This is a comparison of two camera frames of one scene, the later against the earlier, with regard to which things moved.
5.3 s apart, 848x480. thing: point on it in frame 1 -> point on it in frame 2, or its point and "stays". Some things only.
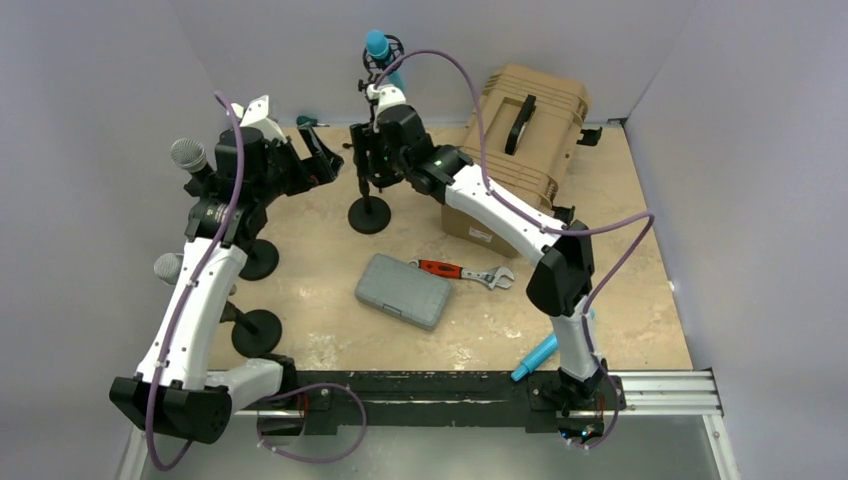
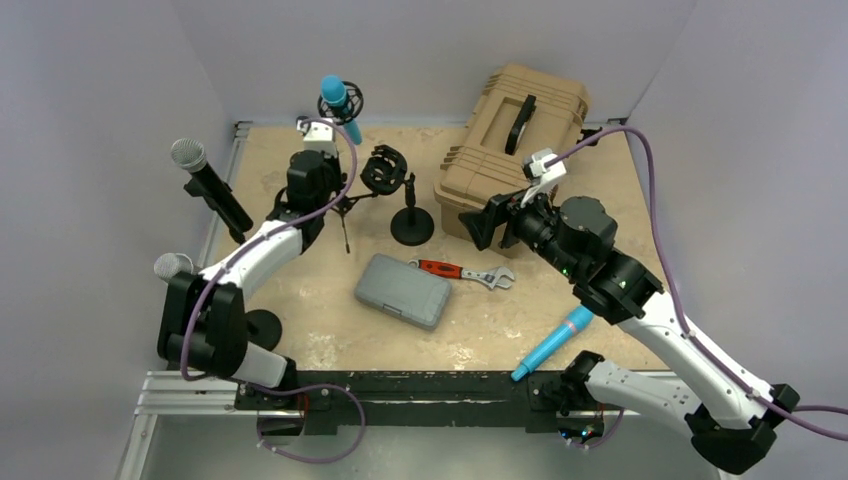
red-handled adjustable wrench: (493, 276) stays
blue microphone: (377, 44) -> (334, 91)
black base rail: (462, 402) stays
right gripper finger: (361, 145) -> (481, 225)
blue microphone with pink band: (535, 359) stays
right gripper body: (380, 152) -> (533, 225)
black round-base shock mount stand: (369, 214) -> (385, 174)
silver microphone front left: (167, 267) stays
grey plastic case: (404, 289) stays
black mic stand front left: (255, 333) stays
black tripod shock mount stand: (396, 48) -> (355, 96)
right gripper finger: (385, 174) -> (507, 204)
